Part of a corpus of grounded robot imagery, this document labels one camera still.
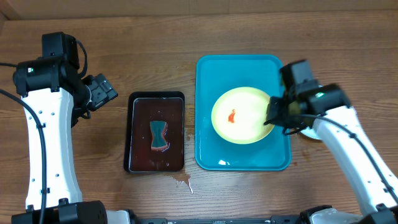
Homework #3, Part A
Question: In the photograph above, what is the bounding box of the teal plastic serving tray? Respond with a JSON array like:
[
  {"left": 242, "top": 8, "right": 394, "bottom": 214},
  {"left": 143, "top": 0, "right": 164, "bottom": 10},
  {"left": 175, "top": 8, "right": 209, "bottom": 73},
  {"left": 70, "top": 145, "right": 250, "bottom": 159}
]
[{"left": 195, "top": 55, "right": 292, "bottom": 171}]

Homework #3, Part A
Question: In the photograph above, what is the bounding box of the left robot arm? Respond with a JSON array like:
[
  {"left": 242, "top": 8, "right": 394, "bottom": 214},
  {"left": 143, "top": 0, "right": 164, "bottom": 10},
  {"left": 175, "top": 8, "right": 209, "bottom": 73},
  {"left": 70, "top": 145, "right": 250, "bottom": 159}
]
[{"left": 11, "top": 32, "right": 118, "bottom": 223}]

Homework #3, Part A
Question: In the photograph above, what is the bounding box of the yellow-green plate top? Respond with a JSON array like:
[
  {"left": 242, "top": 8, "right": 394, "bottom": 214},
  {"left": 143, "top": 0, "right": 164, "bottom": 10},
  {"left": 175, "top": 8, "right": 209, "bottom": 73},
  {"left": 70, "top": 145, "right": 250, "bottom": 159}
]
[{"left": 211, "top": 86, "right": 274, "bottom": 144}]

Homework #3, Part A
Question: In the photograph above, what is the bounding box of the light blue plate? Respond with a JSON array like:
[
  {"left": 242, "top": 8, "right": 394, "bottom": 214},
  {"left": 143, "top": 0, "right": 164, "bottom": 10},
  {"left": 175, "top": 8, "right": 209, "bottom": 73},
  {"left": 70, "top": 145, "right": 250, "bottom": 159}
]
[{"left": 300, "top": 127, "right": 321, "bottom": 141}]

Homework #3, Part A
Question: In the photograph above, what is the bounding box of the black rectangular water tray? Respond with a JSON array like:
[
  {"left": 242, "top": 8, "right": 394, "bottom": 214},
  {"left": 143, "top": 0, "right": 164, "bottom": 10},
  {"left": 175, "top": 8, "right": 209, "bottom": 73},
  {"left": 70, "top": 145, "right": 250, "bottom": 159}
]
[{"left": 123, "top": 91, "right": 185, "bottom": 174}]

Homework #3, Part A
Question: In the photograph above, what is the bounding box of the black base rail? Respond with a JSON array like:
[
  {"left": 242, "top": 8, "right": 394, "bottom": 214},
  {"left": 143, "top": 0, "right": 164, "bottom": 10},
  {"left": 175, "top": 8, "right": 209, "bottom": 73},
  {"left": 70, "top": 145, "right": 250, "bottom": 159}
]
[{"left": 108, "top": 214, "right": 312, "bottom": 224}]

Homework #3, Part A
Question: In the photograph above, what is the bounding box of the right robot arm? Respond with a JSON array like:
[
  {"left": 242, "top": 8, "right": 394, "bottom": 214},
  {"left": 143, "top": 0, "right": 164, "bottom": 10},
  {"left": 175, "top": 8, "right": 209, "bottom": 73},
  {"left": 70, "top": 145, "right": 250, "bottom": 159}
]
[{"left": 265, "top": 60, "right": 397, "bottom": 223}]

